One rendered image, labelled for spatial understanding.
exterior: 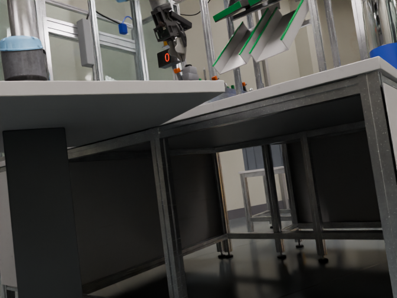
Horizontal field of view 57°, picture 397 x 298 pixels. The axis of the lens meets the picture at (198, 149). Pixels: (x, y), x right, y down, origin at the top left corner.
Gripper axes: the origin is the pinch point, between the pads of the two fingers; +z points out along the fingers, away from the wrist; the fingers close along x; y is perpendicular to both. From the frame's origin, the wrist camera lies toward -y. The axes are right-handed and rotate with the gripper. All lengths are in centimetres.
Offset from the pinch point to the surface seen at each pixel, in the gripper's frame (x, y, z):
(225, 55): 18.3, -0.7, 4.9
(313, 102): 56, 26, 26
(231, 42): 19.0, -6.8, 1.1
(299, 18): 46.5, -5.7, 2.7
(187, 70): -2.3, -2.8, 4.7
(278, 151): -66, -168, 92
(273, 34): 34.8, -8.4, 4.1
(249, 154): -96, -167, 90
